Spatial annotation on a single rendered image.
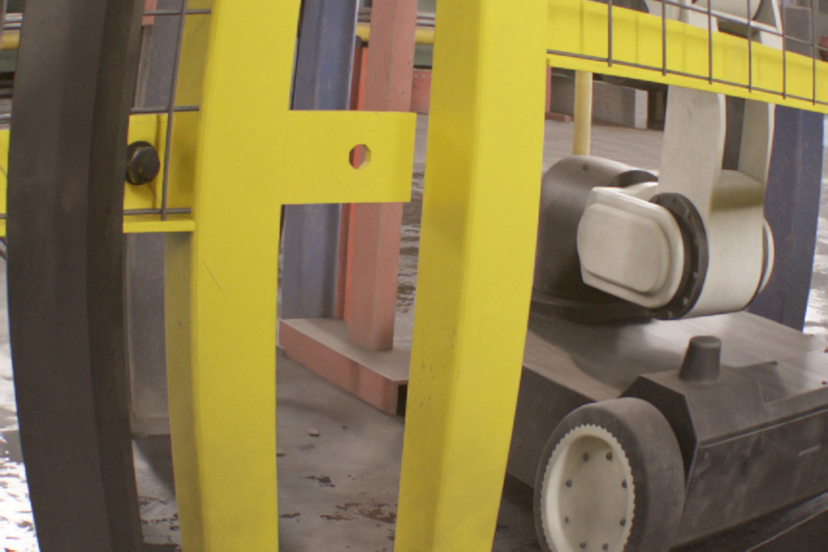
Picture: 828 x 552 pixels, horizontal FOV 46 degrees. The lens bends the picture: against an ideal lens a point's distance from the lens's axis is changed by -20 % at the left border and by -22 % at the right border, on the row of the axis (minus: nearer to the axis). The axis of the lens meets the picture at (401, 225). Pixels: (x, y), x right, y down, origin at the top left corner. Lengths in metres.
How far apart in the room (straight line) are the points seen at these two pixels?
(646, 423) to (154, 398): 0.69
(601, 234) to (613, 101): 7.66
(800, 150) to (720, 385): 1.01
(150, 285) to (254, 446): 0.78
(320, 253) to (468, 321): 1.22
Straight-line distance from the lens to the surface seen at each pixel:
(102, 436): 0.40
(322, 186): 0.66
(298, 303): 1.87
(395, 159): 0.68
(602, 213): 1.31
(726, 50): 0.87
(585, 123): 4.96
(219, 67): 0.57
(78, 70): 0.38
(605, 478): 0.99
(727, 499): 1.03
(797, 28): 1.97
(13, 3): 9.56
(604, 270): 1.30
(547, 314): 1.42
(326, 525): 1.16
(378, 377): 1.58
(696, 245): 1.20
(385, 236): 1.66
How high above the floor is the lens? 0.49
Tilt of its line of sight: 9 degrees down
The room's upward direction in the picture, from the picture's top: 4 degrees clockwise
